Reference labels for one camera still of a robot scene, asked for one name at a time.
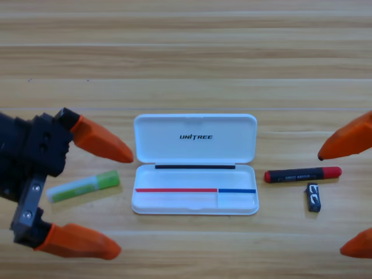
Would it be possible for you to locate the dark-tipped orange gripper finger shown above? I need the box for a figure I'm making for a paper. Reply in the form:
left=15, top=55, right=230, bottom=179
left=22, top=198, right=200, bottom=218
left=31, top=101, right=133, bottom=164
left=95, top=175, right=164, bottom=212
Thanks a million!
left=317, top=110, right=372, bottom=162

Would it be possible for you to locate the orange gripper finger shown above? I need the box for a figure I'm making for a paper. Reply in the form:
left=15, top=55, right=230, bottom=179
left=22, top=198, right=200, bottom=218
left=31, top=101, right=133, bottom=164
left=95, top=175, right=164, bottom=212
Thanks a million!
left=34, top=223, right=122, bottom=261

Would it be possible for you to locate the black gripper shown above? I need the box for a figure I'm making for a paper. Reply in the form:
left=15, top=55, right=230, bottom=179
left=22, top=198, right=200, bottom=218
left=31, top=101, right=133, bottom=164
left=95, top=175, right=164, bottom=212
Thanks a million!
left=0, top=107, right=135, bottom=249

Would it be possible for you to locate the plain orange gripper finger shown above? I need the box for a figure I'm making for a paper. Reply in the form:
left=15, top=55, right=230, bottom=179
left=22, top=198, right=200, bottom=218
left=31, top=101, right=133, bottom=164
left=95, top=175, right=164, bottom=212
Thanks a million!
left=339, top=228, right=372, bottom=259

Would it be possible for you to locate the white Unitree pencil case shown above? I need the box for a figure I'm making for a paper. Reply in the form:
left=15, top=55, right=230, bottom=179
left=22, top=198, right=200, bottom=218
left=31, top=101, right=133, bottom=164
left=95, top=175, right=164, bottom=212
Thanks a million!
left=131, top=113, right=260, bottom=216

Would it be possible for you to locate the black marker with red cap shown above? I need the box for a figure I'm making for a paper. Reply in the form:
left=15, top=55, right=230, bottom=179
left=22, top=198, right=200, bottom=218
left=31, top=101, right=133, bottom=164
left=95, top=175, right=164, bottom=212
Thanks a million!
left=263, top=166, right=343, bottom=184

